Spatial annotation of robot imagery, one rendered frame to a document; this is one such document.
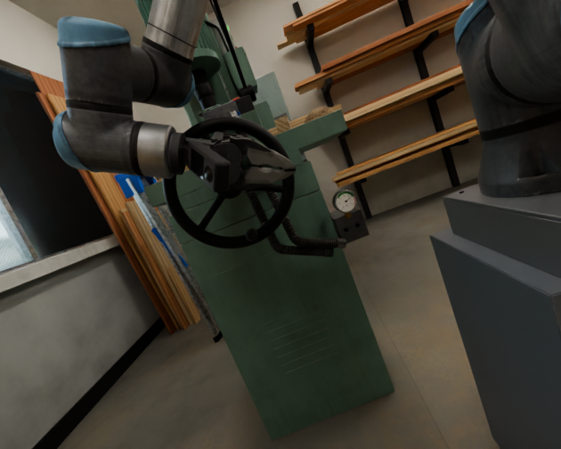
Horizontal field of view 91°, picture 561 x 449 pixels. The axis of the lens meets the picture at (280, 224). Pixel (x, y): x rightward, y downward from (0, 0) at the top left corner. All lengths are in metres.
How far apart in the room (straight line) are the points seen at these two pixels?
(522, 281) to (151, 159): 0.55
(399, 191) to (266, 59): 2.08
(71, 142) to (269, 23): 3.23
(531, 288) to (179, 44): 0.64
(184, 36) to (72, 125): 0.24
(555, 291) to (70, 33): 0.68
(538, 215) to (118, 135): 0.57
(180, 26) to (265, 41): 2.97
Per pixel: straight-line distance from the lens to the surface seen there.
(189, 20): 0.61
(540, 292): 0.45
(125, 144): 0.50
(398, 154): 2.92
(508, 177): 0.52
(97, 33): 0.52
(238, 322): 0.90
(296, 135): 0.81
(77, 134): 0.53
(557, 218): 0.42
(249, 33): 3.62
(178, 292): 2.31
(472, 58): 0.53
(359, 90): 3.42
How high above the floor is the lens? 0.78
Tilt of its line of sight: 9 degrees down
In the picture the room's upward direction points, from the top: 22 degrees counter-clockwise
